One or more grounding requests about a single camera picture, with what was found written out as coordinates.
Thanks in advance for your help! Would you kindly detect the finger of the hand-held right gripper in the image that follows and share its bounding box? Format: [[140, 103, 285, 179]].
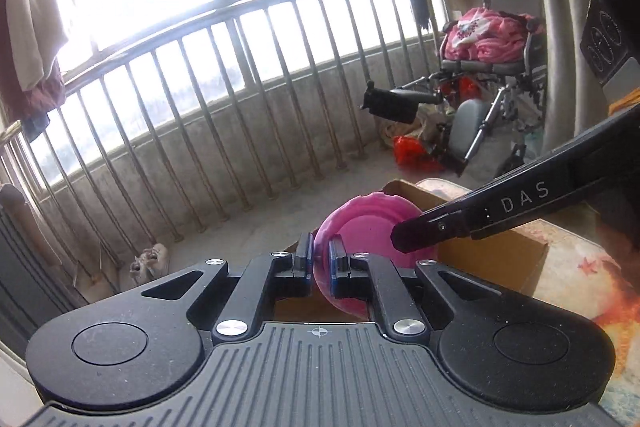
[[391, 194, 488, 254]]

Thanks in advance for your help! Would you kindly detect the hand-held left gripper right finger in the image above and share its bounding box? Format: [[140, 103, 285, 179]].
[[327, 234, 503, 342]]

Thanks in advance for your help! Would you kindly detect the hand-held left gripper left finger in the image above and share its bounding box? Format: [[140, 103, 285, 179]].
[[142, 231, 316, 342]]

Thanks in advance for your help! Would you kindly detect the pink round lid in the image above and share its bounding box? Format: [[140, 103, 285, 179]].
[[314, 191, 438, 320]]

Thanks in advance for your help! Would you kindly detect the brown cardboard box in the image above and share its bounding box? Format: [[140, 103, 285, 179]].
[[272, 179, 549, 323]]

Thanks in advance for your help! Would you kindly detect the red plastic bag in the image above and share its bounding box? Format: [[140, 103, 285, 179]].
[[392, 134, 443, 172]]

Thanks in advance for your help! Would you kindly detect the beige bag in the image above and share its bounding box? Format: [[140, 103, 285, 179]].
[[380, 104, 451, 148]]

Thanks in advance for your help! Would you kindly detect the beige curtain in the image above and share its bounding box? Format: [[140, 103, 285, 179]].
[[522, 0, 640, 158]]

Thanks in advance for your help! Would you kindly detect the pink blanket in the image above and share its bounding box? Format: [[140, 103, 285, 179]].
[[445, 7, 543, 62]]

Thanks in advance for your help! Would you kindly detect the dark hanging cloth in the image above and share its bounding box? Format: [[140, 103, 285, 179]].
[[407, 0, 433, 32]]

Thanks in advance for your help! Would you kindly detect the dark grey folded panel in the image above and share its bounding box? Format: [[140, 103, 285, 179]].
[[0, 212, 121, 358]]

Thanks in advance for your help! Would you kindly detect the blue hanging cloth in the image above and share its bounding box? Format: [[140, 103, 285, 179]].
[[22, 117, 51, 142]]

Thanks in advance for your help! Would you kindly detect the white hanging garment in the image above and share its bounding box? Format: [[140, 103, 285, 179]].
[[2, 0, 71, 92]]

